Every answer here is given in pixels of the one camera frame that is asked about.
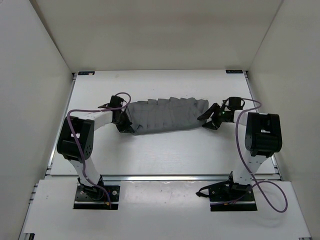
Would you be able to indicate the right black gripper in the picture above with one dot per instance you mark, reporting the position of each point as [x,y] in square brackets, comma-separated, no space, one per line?
[214,124]

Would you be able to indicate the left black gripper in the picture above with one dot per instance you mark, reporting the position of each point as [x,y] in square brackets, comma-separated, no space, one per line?
[127,127]

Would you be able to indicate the grey pleated skirt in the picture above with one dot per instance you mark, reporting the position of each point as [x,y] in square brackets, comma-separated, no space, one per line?
[155,116]

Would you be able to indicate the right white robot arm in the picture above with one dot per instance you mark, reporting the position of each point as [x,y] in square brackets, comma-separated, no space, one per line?
[258,136]

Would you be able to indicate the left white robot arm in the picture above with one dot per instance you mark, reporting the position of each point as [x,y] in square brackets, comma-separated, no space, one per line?
[76,141]

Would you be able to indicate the right blue corner sticker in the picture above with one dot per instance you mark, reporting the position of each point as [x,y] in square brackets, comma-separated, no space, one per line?
[234,71]

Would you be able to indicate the blue corner sticker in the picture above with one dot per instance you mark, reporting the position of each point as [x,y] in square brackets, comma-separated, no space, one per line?
[86,73]
[234,71]

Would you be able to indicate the left blue corner sticker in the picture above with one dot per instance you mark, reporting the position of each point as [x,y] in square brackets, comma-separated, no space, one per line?
[86,73]

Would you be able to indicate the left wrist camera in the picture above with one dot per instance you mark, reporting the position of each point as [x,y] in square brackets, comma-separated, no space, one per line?
[115,102]

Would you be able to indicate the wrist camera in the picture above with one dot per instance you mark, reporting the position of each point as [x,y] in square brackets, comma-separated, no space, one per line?
[115,102]
[233,103]

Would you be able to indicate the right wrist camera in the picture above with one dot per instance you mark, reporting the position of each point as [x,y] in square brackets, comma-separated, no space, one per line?
[233,103]

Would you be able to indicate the aluminium front rail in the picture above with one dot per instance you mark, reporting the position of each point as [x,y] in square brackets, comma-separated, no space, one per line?
[166,178]

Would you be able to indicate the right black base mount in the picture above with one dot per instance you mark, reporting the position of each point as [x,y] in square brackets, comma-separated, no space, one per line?
[225,197]

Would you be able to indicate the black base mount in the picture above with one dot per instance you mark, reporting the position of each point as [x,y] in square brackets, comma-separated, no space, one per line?
[87,198]
[225,197]

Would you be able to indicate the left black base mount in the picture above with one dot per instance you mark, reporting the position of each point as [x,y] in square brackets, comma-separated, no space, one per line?
[87,198]

